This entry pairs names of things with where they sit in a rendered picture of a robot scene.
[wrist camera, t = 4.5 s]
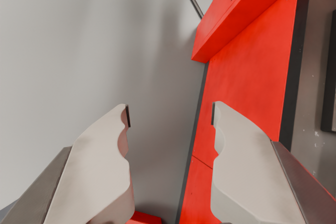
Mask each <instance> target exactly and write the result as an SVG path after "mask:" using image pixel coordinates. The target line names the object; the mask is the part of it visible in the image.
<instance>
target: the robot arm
mask: <svg viewBox="0 0 336 224"><path fill-rule="evenodd" d="M211 125H213V127H214V128H215V129H216V131H215V141H214V149H215V150H216V151H217V153H218V155H219V156H218V157H216V158H215V160H214V162H213V172H212V182H211V198H210V209H211V212H212V213H213V215H214V216H215V217H216V218H217V219H219V220H220V221H221V222H222V223H219V224H336V199H335V198H334V197H333V196H332V195H331V194H330V193H329V192H328V191H327V190H326V189H325V188H324V187H323V186H322V185H321V184H320V183H319V182H318V181H317V179H316V178H315V177H314V176H313V175H312V174H311V173H310V172H309V171H308V170H307V169H306V168H305V167H304V166H303V165H302V164H301V163H300V162H299V161H298V160H297V159H296V158H295V157H294V156H293V155H292V154H291V153H290V152H289V151H288V150H287V149H286V148H285V147H284V146H283V145H282V144H281V143H280V141H272V140H271V139H270V138H269V136H268V135H267V134H266V133H265V132H264V131H263V130H261V129H260V128H259V127H258V126H257V125H256V124H254V123H253V122H252V121H250V120H249V119H248V118H246V117H245V116H243V115H242V114H240V113H239V112H237V111H236V110H234V109H233V108H231V107H229V106H228V105H226V104H225V103H223V102H222V101H215V102H212V111H211ZM130 127H131V121H130V111H129V105H128V104H119V105H117V106H116V107H115V108H113V109H112V110H110V111H109V112H108V113H106V114H105V115H104V116H102V117H101V118H100V119H98V120H97V121H96V122H94V123H93V124H92V125H91V126H89V127H88V128H87V129H86V130H85V131H84V132H83V133H82V134H81V135H80V136H79V137H78V138H77V139H76V140H75V141H74V143H73V144H72V145H71V146H68V147H63V149H62V150H61V151H60V152H59V153H58V154H57V155H56V157H55V158H54V159H53V160H52V161H51V162H50V163H49V165H48V166H47V167H46V168H45V169H44V170H43V171H42V173H41V174H40V175H39V176H38V177H37V178H36V179H35V181H34V182H33V183H32V184H31V185H30V186H29V187H28V188H27V190H26V191H25V192H24V193H23V194H22V195H21V196H20V198H19V199H18V200H17V201H16V202H15V204H14V205H13V206H12V207H11V209H10V210H9V211H8V212H7V214H6V215H5V216H4V218H3V219H2V221H1V222H0V224H125V223H126V222H127V221H128V220H129V219H130V218H131V217H132V216H133V214H134V212H135V202H134V190H133V184H132V178H131V172H130V166H129V162H128V161H127V160H126V159H125V158H124V157H125V155H126V154H127V152H128V150H129V147H128V141H127V135H126V132H127V130H128V129H129V128H130Z"/></svg>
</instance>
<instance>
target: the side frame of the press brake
mask: <svg viewBox="0 0 336 224"><path fill-rule="evenodd" d="M276 1H277V0H213V1H212V3H211V4H210V6H209V8H208V9H207V11H206V13H205V14H204V16H203V18H202V19H201V21H200V23H199V24H198V26H197V31H196V36H195V41H194V46H193V51H192V56H191V60H193V61H197V62H201V63H205V64H206V63H207V62H208V61H209V60H210V59H211V58H212V57H213V56H214V55H215V54H217V53H218V52H219V51H220V50H221V49H222V48H223V47H225V46H226V45H227V44H228V43H229V42H230V41H231V40H232V39H234V38H235V37H236V36H237V35H238V34H239V33H240V32H242V31H243V30H244V29H245V28H246V27H247V26H248V25H250V24H251V23H252V22H253V21H254V20H255V19H256V18H258V17H259V16H260V15H261V14H262V13H263V12H264V11H266V10H267V9H268V8H269V7H270V6H271V5H272V4H273V3H275V2H276Z"/></svg>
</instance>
